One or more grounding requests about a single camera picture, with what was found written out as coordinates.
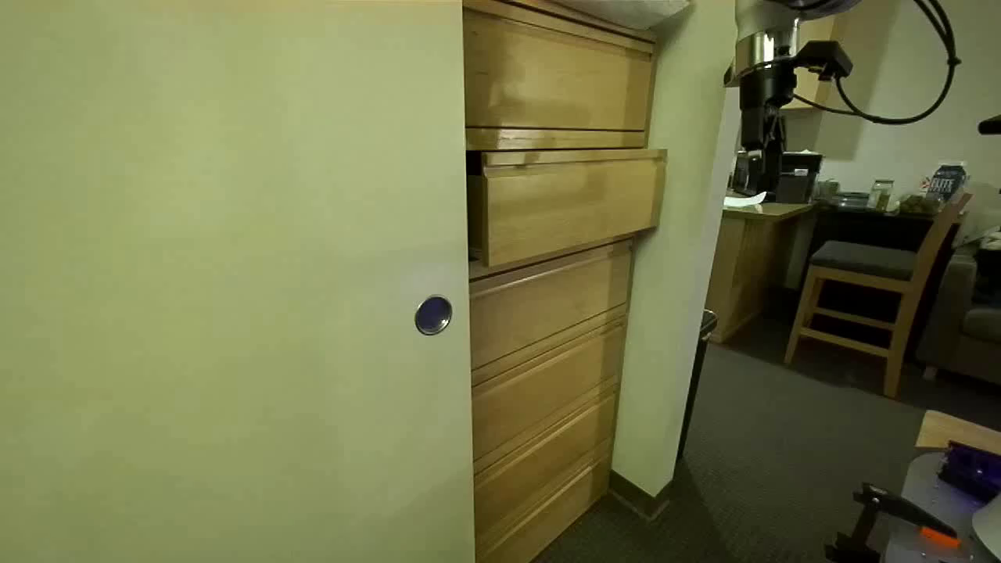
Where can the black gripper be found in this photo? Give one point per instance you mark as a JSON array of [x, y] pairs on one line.
[[764, 89]]

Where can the light wooden dresser drawer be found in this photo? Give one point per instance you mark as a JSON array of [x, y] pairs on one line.
[[535, 532], [544, 471], [568, 209], [551, 309], [550, 392]]

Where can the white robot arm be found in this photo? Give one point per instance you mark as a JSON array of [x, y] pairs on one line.
[[769, 48]]

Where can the black coffee maker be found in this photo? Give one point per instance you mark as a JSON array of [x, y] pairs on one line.
[[803, 177]]

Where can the crumpled white paper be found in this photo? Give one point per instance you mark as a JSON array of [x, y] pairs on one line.
[[742, 198]]

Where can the light wooden desk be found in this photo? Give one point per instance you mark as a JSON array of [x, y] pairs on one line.
[[746, 262]]

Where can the glass jar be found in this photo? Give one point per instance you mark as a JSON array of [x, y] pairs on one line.
[[883, 192]]

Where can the black side table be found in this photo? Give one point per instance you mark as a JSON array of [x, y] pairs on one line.
[[865, 223]]

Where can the wooden chair dark seat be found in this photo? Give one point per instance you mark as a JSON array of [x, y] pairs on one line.
[[871, 258]]

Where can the light wood dresser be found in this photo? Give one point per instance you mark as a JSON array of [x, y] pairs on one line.
[[557, 79]]

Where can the grey sofa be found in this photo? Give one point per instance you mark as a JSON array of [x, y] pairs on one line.
[[974, 323]]

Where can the wooden board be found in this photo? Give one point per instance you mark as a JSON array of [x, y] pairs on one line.
[[954, 430]]

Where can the round grey table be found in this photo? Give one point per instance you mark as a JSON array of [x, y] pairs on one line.
[[927, 472]]

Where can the round dark door pull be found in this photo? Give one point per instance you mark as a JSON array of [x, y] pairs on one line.
[[432, 314]]

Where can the black orange clamp tool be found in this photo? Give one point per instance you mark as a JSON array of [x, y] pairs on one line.
[[886, 502]]

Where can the blue plastic object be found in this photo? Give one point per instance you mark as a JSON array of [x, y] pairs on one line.
[[974, 471]]

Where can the cream sliding closet door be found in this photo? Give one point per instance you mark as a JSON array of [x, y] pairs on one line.
[[229, 284]]

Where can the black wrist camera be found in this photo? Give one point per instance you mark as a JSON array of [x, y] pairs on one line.
[[823, 62]]

